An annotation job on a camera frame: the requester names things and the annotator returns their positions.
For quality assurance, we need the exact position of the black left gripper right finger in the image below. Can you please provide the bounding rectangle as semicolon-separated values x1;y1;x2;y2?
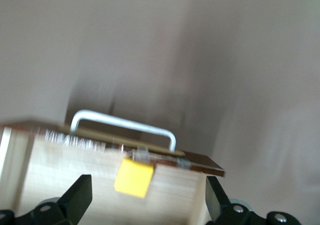
205;175;234;223

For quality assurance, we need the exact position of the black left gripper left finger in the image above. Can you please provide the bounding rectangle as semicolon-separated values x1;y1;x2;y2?
58;174;94;225

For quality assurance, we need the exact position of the wooden drawer with white handle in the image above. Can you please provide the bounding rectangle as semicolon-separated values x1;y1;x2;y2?
0;109;226;225

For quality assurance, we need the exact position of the yellow block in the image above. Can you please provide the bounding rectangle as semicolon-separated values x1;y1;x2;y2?
113;157;155;199

